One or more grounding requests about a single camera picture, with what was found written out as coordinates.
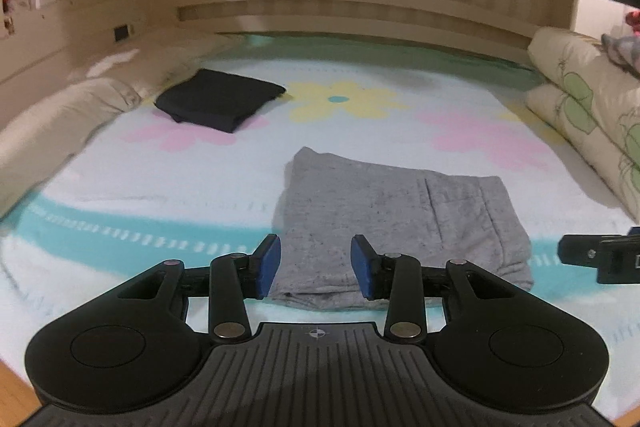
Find folded black garment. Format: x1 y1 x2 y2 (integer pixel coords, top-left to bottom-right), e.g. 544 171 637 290
154 68 287 134

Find green mattress sheet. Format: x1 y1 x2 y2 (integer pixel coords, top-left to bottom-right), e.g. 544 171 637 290
215 32 546 84

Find cream leaf-print pillows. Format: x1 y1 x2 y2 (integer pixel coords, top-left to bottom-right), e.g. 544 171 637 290
525 26 640 212

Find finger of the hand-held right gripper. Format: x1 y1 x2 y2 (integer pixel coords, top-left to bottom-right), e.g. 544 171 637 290
557 234 602 267

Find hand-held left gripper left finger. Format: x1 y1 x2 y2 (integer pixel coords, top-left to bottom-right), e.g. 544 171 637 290
117 234 282 343

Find pink grey patterned cloth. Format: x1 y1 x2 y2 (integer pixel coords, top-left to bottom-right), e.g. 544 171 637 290
600 32 640 75

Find floral bed blanket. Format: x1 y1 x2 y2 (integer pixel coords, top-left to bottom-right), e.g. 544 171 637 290
0 54 640 425

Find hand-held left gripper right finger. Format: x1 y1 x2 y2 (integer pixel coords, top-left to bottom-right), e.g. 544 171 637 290
350 234 511 342

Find plain beige pillow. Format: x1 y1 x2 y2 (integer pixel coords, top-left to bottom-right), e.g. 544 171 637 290
0 32 236 219

